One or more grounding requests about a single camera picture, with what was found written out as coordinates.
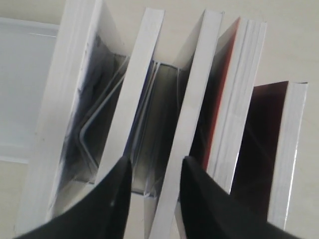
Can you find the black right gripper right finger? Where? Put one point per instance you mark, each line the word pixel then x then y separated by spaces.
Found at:
pixel 208 212

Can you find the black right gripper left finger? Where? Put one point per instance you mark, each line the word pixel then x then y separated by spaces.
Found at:
pixel 101 214

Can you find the dark blue book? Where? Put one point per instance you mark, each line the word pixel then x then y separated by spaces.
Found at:
pixel 131 90

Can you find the dark brown book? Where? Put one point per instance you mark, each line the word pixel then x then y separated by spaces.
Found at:
pixel 266 163

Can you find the black book white title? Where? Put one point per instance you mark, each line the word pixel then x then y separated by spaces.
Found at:
pixel 187 122

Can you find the red orange book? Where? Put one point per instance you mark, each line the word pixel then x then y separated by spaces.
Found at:
pixel 226 100

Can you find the white grey patterned book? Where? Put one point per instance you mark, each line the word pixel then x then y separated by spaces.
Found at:
pixel 81 73

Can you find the white plastic tray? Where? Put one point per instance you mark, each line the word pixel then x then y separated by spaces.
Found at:
pixel 26 49

